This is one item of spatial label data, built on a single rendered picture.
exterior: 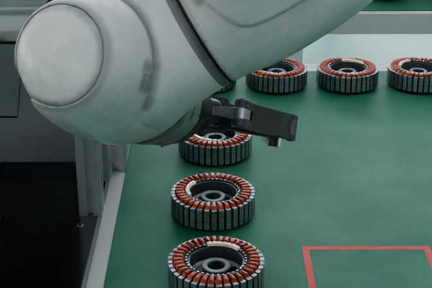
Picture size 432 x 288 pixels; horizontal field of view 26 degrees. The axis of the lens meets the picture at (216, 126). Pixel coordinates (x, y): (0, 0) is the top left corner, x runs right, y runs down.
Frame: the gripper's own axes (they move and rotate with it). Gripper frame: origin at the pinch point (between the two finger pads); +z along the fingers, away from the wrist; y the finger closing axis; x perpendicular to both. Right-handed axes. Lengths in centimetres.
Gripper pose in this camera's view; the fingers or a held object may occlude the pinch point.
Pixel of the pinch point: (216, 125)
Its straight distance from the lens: 102.0
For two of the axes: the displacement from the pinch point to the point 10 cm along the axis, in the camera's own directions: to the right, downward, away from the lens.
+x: 1.3, -9.9, 0.9
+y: 9.6, 1.1, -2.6
